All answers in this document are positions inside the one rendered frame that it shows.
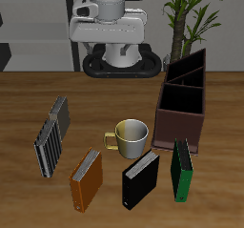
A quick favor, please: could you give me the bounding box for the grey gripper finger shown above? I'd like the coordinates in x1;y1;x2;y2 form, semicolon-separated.
83;41;95;55
119;43;132;55

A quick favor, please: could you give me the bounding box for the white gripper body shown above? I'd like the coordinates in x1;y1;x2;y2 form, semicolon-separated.
69;10;148;45

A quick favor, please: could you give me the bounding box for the dark grey book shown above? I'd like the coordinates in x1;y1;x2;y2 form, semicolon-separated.
49;94;71;141

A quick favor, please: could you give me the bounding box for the dark brown desk caddy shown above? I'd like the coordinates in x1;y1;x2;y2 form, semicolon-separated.
150;48;207;157

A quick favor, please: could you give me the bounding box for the black and white striped book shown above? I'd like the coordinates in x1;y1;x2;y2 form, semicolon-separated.
33;118;64;179

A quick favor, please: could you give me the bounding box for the orange-yellow book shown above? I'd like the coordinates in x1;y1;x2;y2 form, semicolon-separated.
69;147;104;214

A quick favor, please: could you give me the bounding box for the green book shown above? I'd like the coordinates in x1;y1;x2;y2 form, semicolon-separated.
170;137;194;203

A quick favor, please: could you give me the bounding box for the green pot plant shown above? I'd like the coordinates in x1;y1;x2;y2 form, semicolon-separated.
162;0;225;65

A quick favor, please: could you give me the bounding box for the grey shelf unit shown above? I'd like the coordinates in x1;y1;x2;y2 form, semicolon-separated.
0;0;74;73

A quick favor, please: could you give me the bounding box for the white and yellow mug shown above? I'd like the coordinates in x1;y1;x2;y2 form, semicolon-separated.
102;118;150;160

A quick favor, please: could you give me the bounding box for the flat black base plate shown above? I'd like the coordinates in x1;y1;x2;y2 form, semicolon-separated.
82;43;163;79

